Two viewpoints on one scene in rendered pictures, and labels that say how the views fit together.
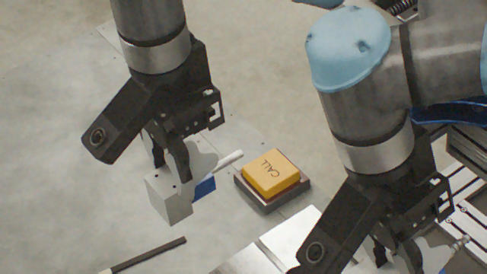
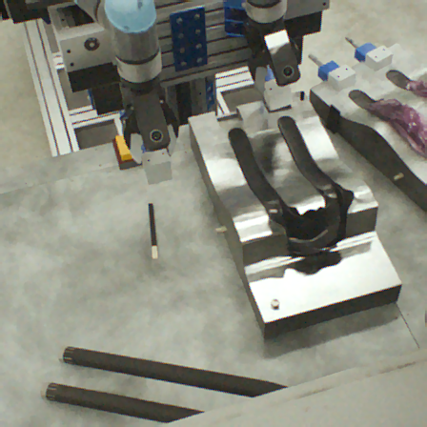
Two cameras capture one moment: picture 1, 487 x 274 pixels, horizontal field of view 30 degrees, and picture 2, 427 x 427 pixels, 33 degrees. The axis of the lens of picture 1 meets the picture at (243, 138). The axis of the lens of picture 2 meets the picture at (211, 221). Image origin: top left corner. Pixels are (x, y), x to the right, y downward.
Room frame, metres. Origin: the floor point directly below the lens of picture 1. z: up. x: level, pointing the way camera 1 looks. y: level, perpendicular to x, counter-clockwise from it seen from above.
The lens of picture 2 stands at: (0.42, 0.97, 1.97)
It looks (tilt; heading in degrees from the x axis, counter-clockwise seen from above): 53 degrees down; 286
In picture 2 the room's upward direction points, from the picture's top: 4 degrees counter-clockwise
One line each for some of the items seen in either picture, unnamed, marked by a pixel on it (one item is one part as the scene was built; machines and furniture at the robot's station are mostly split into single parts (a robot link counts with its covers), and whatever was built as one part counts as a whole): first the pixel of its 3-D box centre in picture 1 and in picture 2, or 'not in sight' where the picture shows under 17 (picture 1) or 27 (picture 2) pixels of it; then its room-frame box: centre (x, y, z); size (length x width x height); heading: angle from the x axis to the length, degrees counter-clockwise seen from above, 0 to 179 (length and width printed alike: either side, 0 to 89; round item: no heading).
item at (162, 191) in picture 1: (199, 176); (151, 149); (0.80, 0.06, 0.93); 0.13 x 0.05 x 0.05; 120
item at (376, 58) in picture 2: not in sight; (364, 51); (0.42, -0.39, 0.86); 0.13 x 0.05 x 0.05; 137
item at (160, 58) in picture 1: (154, 39); (136, 61); (0.79, 0.08, 1.17); 0.08 x 0.08 x 0.05
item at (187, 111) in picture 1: (172, 90); (143, 93); (0.79, 0.07, 1.09); 0.09 x 0.08 x 0.12; 120
